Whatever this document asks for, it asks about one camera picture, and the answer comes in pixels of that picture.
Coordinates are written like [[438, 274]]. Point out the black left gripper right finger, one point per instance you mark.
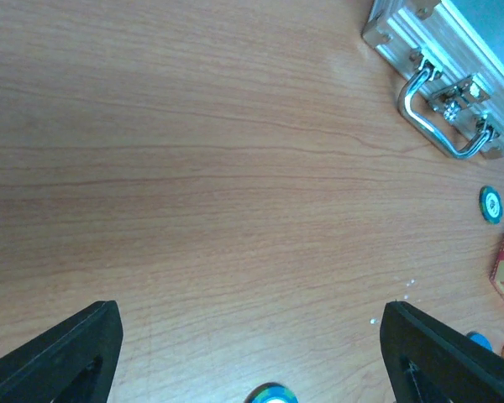
[[427, 361]]

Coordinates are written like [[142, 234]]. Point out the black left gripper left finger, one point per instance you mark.
[[74, 361]]

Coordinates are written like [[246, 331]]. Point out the blue white poker chip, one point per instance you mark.
[[271, 393], [491, 206]]

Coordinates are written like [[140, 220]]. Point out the aluminium poker case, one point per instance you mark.
[[452, 54]]

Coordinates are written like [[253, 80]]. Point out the blue round token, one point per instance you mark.
[[480, 339]]

